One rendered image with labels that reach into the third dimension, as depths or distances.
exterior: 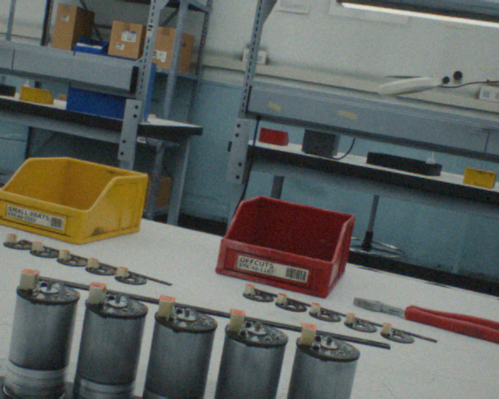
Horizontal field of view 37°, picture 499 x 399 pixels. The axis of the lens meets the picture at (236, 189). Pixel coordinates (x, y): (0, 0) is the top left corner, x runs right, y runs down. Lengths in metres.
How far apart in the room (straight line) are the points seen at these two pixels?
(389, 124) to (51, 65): 1.32
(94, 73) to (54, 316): 2.65
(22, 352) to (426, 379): 0.27
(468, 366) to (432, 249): 4.23
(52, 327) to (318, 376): 0.10
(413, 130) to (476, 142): 0.21
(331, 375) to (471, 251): 4.48
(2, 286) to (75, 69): 2.47
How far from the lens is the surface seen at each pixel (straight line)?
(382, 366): 0.49
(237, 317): 0.29
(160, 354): 0.29
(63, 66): 3.00
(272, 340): 0.29
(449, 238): 4.75
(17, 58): 3.11
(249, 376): 0.29
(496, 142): 2.59
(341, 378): 0.29
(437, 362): 0.53
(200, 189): 5.02
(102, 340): 0.29
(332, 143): 2.74
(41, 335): 0.30
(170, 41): 4.66
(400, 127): 2.60
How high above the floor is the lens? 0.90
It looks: 7 degrees down
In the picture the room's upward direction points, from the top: 10 degrees clockwise
